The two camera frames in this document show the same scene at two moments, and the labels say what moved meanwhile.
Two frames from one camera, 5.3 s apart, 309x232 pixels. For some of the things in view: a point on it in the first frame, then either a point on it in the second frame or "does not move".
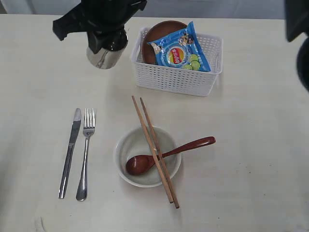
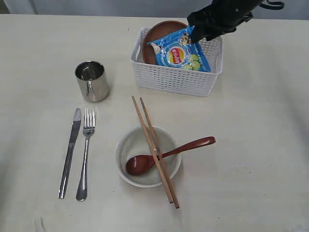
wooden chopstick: x=160 y=153 does not move
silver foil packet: x=104 y=58 -> x=92 y=78
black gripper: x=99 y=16 -> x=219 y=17
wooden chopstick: x=153 y=151 does not move
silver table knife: x=76 y=124 does not move
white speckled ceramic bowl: x=135 y=142 does not move
